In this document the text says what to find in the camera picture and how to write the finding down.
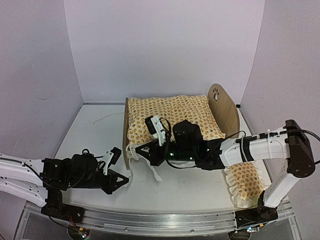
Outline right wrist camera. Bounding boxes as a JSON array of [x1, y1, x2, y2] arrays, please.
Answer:
[[144, 116, 170, 147]]

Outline wooden pet bed frame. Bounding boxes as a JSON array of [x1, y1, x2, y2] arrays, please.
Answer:
[[122, 83, 240, 170]]

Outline duck print ruffled cushion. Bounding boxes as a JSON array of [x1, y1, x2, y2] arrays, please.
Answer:
[[126, 95, 226, 150]]

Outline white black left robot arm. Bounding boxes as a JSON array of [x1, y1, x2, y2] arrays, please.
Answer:
[[0, 147, 129, 219]]

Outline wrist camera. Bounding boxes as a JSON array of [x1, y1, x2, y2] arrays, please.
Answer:
[[101, 147, 122, 176], [144, 116, 170, 147]]

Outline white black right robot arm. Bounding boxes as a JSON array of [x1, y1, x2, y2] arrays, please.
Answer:
[[135, 116, 317, 227]]

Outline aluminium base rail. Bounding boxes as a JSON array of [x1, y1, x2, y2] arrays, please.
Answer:
[[14, 199, 302, 240]]

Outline white cushion tie cords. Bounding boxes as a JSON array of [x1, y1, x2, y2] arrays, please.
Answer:
[[92, 112, 125, 125], [125, 143, 163, 183]]

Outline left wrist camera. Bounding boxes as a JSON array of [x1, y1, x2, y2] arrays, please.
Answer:
[[101, 147, 122, 176]]

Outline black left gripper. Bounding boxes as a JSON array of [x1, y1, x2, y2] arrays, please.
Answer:
[[69, 169, 129, 196]]

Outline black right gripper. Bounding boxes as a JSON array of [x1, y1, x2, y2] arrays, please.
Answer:
[[136, 140, 197, 168]]

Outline small duck print pillow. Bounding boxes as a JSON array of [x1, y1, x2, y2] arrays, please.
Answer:
[[224, 162, 265, 209]]

